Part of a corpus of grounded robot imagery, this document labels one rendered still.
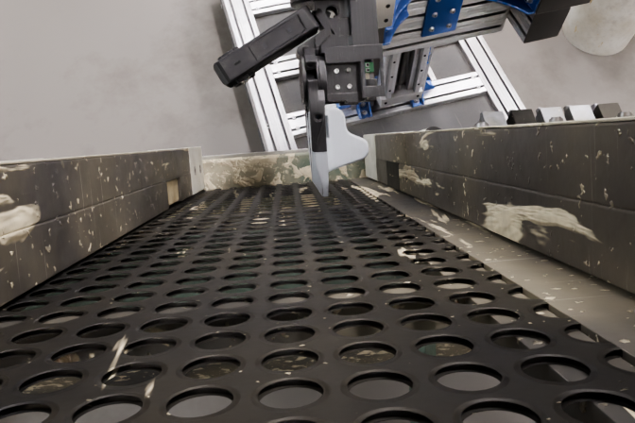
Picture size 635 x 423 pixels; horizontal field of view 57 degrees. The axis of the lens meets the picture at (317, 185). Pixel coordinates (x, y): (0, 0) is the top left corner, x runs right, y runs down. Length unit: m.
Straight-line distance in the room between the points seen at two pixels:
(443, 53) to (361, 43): 1.56
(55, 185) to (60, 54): 2.23
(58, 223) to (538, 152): 0.28
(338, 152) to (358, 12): 0.14
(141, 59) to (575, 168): 2.27
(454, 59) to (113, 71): 1.30
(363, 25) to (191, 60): 1.85
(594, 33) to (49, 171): 2.34
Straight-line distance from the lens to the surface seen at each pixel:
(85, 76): 2.50
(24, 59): 2.66
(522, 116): 1.30
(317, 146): 0.59
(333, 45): 0.61
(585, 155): 0.29
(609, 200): 0.27
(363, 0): 0.62
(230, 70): 0.60
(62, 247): 0.40
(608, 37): 2.58
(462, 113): 2.00
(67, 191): 0.42
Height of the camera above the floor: 1.73
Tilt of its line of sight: 59 degrees down
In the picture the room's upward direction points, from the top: straight up
